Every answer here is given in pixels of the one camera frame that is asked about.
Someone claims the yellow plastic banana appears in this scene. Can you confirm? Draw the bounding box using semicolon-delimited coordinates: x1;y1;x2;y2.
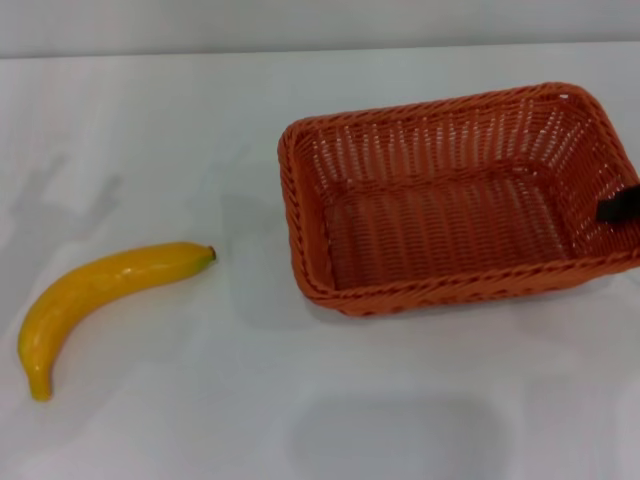
18;241;218;402

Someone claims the orange woven plastic basket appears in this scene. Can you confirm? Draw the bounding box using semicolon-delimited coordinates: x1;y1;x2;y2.
277;82;640;319

